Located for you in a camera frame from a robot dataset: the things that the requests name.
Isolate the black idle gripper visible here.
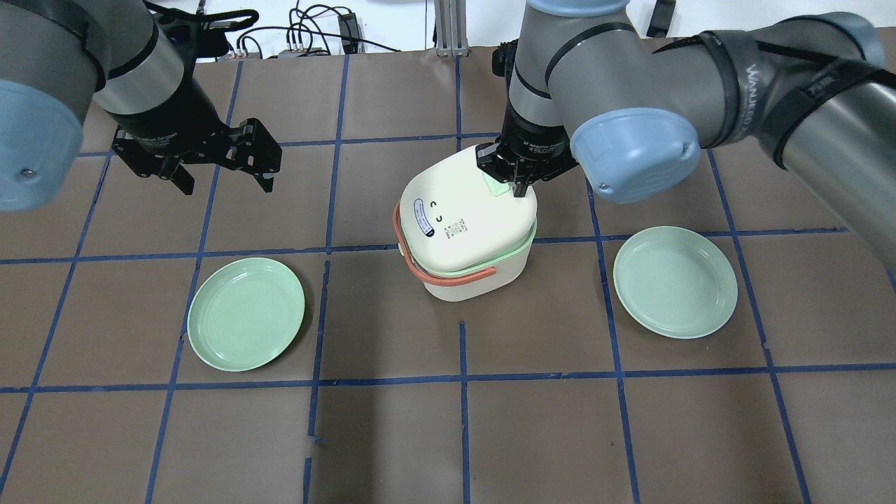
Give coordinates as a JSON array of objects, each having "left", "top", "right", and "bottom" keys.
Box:
[{"left": 113, "top": 115, "right": 282, "bottom": 196}]

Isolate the black moving gripper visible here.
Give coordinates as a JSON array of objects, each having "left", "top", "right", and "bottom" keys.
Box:
[{"left": 476, "top": 129, "right": 578, "bottom": 198}]

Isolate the green plate near moving arm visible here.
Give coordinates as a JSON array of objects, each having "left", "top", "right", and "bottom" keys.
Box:
[{"left": 613, "top": 226, "right": 739, "bottom": 340}]

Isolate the idle silver robot arm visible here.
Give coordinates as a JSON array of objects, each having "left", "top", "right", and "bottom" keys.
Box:
[{"left": 1, "top": 1, "right": 282, "bottom": 213}]

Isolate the green plate near idle arm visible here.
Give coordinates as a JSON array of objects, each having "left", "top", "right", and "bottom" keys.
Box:
[{"left": 186, "top": 258, "right": 305, "bottom": 372}]

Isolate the moving silver robot arm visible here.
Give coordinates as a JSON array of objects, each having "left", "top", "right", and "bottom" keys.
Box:
[{"left": 476, "top": 1, "right": 895, "bottom": 269}]

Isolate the white rice cooker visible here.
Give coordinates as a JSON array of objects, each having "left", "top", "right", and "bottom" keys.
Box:
[{"left": 391, "top": 146, "right": 538, "bottom": 301}]

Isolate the black power adapter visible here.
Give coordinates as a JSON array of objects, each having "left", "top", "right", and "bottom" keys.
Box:
[{"left": 338, "top": 13, "right": 361, "bottom": 54}]

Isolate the aluminium frame post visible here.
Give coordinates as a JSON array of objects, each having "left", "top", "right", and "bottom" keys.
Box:
[{"left": 434, "top": 0, "right": 470, "bottom": 57}]

